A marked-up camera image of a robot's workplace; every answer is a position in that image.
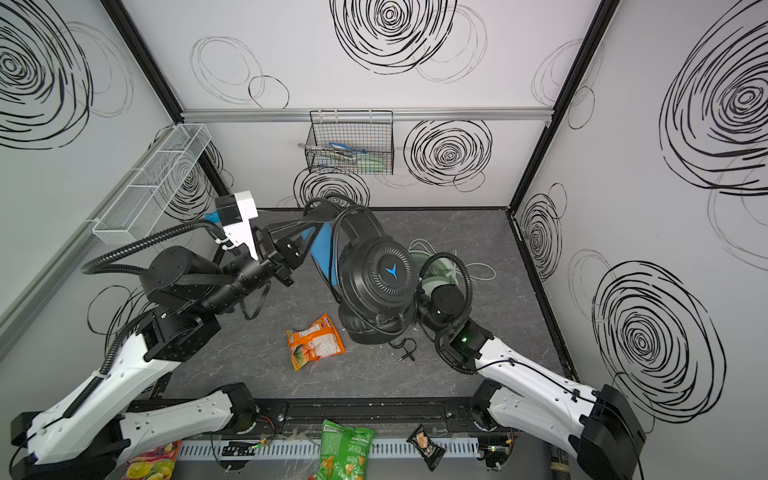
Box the black gaming headphones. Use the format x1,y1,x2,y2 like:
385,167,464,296
303,194,418,345

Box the black headphone cable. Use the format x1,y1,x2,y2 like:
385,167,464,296
386,337,419,363

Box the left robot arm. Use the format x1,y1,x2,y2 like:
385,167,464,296
9,214,326,479

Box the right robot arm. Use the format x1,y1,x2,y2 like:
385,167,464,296
416,252,647,479

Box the mint green headphones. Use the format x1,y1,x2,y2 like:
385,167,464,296
408,238,497,295

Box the orange snack packet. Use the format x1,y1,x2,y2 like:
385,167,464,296
286,313,346,371

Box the blue item in basket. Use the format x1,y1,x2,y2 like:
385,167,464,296
329,142,364,155

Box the green chips bag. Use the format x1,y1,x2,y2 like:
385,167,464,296
311,420,375,480

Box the Fox's fruits candy bag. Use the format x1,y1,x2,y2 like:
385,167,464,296
122,441,182,480

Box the small dark snack packet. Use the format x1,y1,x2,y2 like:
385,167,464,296
407,424,446,472

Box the dark bottle at edge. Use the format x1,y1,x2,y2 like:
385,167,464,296
549,445,571,480

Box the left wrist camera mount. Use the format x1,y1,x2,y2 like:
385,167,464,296
204,191,259,260

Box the black wire basket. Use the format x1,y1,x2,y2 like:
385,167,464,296
303,109,395,175

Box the white slotted cable duct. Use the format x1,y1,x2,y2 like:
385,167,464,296
178,436,481,463

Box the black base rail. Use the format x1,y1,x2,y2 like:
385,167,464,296
125,395,529,438

